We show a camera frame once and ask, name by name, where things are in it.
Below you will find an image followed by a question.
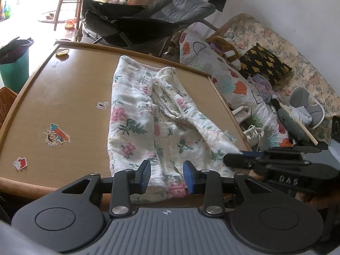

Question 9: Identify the white floral garment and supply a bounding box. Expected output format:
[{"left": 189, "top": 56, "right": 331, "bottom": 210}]
[{"left": 107, "top": 55, "right": 239, "bottom": 204}]

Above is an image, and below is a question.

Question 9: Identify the black folding lounge chair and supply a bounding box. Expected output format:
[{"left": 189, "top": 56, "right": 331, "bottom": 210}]
[{"left": 82, "top": 0, "right": 216, "bottom": 52}]

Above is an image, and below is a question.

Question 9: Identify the white sneaker lower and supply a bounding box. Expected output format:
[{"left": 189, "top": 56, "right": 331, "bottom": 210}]
[{"left": 243, "top": 125, "right": 265, "bottom": 151}]

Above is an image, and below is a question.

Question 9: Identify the grey white baby seat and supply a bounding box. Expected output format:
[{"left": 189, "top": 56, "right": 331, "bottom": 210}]
[{"left": 289, "top": 86, "right": 325, "bottom": 129}]

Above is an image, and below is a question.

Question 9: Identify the cartoon boy sticker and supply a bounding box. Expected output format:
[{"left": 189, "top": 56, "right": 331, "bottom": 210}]
[{"left": 44, "top": 123, "right": 70, "bottom": 147}]

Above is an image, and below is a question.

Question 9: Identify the red white small sticker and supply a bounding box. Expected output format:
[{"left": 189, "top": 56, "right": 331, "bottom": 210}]
[{"left": 13, "top": 157, "right": 28, "bottom": 170}]

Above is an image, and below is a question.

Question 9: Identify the black yellow arrow cushion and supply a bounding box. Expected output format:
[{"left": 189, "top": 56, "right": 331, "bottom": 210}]
[{"left": 239, "top": 43, "right": 292, "bottom": 86}]

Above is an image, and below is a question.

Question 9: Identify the floral sofa cover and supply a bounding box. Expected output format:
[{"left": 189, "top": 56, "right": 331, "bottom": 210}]
[{"left": 213, "top": 13, "right": 339, "bottom": 143}]

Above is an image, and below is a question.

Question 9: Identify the yellow round lid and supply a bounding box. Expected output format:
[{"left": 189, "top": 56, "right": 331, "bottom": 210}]
[{"left": 55, "top": 48, "right": 69, "bottom": 57}]

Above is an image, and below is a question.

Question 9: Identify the orange wicker basket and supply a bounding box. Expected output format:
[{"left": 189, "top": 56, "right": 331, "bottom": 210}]
[{"left": 0, "top": 86, "right": 17, "bottom": 128}]

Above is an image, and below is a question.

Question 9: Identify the green trash bin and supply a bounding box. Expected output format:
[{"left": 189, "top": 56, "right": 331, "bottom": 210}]
[{"left": 1, "top": 37, "right": 34, "bottom": 93}]

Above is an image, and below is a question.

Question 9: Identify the wooden bar stool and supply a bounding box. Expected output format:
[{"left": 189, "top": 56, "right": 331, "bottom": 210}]
[{"left": 54, "top": 0, "right": 83, "bottom": 31}]

